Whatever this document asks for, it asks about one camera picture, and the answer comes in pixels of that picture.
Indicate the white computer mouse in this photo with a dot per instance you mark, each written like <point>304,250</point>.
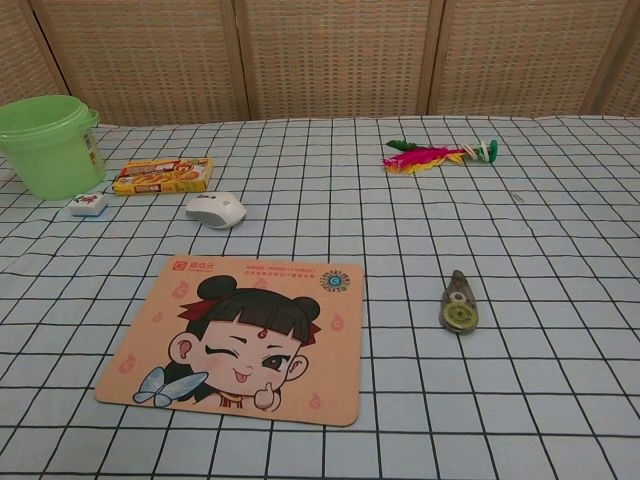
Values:
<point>217,210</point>

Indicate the cartoon girl mouse pad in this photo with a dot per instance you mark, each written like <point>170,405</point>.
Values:
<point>240,345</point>

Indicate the colourful feather shuttlecock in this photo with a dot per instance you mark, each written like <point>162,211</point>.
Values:
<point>425,156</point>

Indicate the grey correction tape dispenser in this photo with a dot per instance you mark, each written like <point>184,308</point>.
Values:
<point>458,310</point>

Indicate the yellow curry box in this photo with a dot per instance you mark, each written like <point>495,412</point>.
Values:
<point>165,176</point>

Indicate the woven wooden folding screen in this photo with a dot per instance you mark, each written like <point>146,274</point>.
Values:
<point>325,55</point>

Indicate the small metal paper clip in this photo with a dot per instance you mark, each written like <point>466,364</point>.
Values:
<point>518,197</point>

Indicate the blue checked tablecloth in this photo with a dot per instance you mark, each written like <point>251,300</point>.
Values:
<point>450,400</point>

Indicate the white mahjong tile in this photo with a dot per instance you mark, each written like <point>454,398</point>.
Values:
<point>89,205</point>

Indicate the green plastic bucket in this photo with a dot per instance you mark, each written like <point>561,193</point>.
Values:
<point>50,165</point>

